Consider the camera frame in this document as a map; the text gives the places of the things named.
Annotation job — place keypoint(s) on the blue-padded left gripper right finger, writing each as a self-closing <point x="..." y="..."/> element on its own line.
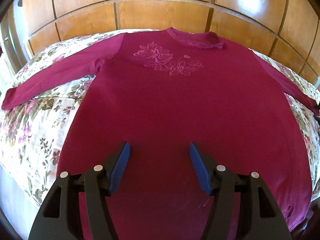
<point x="259" y="216"/>

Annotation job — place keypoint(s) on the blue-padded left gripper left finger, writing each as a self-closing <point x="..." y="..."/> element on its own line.
<point x="59" y="214"/>

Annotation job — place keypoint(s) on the magenta long-sleeve shirt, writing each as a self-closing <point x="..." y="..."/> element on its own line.
<point x="161" y="91"/>

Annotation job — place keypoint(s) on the floral bed cover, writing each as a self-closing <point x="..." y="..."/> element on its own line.
<point x="33" y="133"/>

